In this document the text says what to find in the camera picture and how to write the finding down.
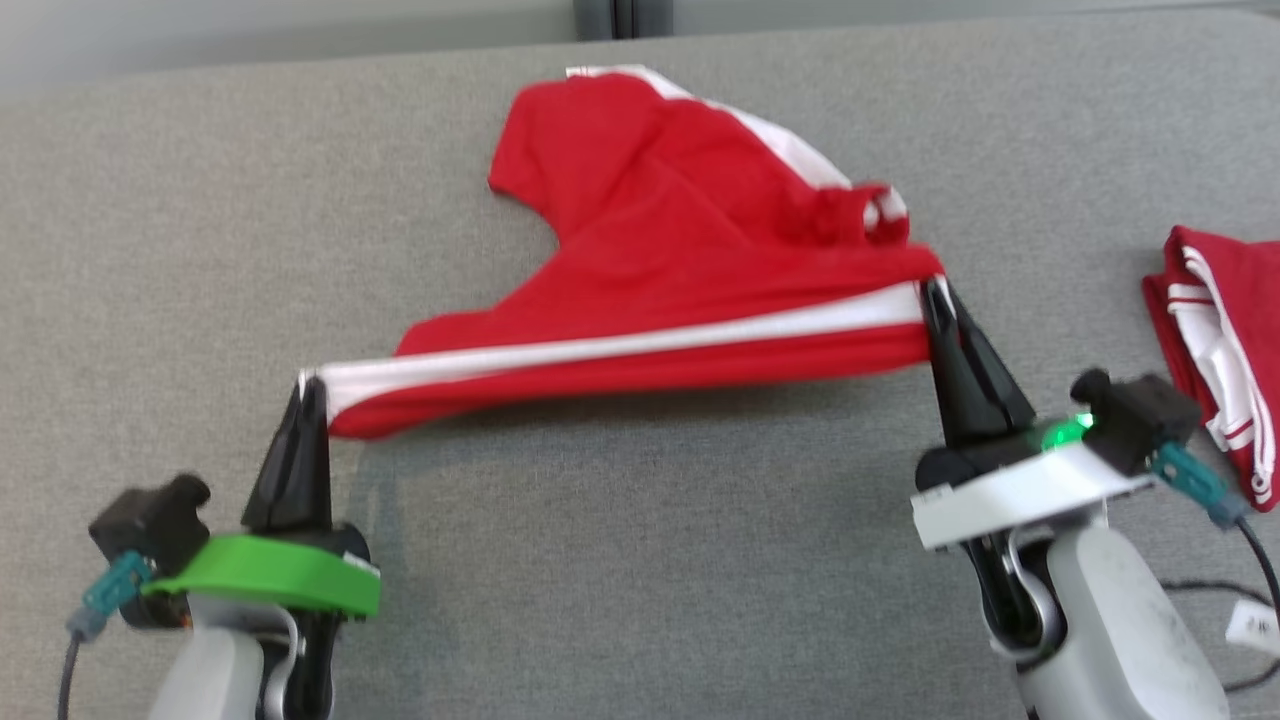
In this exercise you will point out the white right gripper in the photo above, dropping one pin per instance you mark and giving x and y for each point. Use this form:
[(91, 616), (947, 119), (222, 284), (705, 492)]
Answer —
[(1010, 490)]

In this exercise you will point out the grey fabric sofa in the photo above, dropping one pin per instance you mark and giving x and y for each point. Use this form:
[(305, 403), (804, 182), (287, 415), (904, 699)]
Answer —
[(300, 200)]

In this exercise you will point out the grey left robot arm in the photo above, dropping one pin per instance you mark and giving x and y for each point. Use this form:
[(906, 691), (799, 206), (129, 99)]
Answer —
[(215, 670)]

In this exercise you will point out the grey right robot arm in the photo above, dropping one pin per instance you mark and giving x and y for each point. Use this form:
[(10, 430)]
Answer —
[(1110, 630)]

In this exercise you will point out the red shirt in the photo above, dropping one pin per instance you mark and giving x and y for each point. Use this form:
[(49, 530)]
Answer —
[(650, 250)]

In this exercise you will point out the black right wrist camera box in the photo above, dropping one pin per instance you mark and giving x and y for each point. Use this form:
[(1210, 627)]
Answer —
[(1140, 415)]

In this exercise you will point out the red T-shirt with white sleeves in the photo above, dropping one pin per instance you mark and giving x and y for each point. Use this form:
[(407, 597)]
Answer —
[(1230, 330)]

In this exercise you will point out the grey metal frame post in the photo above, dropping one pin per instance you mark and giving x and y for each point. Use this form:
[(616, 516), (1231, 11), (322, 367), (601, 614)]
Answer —
[(620, 18)]

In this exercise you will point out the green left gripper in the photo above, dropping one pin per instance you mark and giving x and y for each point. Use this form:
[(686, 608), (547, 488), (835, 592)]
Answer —
[(270, 570)]

